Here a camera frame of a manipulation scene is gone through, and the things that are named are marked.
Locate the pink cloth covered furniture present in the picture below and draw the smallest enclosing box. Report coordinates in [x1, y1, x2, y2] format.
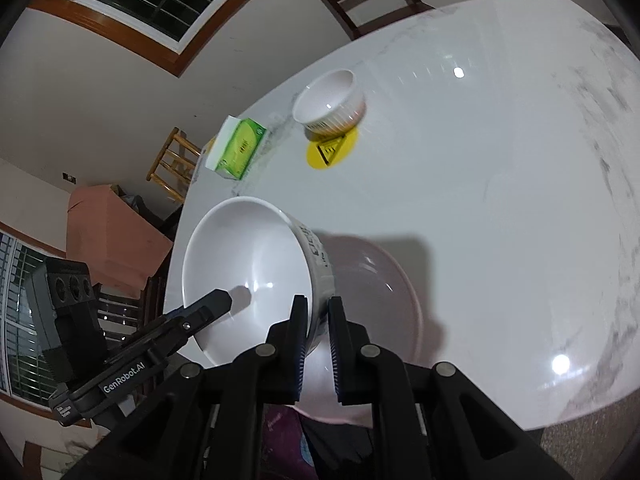
[66, 185, 172, 298]

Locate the window with wooden frame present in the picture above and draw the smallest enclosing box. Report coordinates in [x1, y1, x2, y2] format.
[0, 232, 56, 410]

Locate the yellow round warning sticker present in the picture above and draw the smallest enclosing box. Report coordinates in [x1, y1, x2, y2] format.
[306, 127, 359, 170]

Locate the white bowl orange base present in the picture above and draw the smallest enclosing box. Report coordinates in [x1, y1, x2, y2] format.
[182, 196, 335, 365]

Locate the pink bowl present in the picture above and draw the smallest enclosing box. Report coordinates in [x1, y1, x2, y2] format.
[294, 234, 423, 427]

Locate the light wooden chair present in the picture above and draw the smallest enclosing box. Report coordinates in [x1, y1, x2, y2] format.
[146, 127, 202, 204]

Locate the dark wooden chair at left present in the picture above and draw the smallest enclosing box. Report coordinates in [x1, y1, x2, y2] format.
[93, 255, 170, 351]

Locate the white ribbed bowl blue base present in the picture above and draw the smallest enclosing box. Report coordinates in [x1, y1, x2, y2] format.
[292, 70, 367, 136]

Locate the green tissue pack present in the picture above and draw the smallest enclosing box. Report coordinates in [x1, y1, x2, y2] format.
[204, 116, 267, 181]

